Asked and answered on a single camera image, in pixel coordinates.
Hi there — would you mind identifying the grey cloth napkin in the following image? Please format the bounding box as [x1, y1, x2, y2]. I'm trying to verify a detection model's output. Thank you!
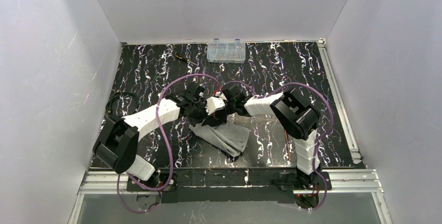
[189, 114, 251, 157]

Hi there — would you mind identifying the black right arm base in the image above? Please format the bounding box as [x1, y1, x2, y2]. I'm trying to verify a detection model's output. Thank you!
[273, 165, 333, 191]

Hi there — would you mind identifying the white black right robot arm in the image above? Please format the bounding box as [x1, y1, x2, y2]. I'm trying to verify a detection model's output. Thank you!
[220, 81, 321, 175]

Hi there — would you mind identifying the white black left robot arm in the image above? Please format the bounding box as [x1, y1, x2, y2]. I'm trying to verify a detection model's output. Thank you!
[92, 83, 226, 181]

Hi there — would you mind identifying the clear plastic compartment box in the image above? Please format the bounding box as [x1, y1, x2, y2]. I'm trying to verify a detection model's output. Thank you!
[206, 39, 245, 64]

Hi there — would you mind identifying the black copper spoon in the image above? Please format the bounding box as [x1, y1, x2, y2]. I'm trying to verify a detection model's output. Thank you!
[284, 130, 292, 161]

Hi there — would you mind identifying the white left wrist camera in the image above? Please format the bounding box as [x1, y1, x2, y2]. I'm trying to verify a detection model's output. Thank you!
[206, 96, 226, 115]

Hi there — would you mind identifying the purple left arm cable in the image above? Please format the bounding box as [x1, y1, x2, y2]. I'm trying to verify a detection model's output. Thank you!
[116, 73, 222, 214]

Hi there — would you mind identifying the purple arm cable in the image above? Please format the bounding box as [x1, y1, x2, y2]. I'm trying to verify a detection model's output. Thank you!
[220, 80, 335, 211]
[116, 73, 222, 214]

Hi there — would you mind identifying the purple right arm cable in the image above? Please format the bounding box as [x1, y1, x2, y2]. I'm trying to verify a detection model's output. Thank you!
[220, 80, 335, 211]

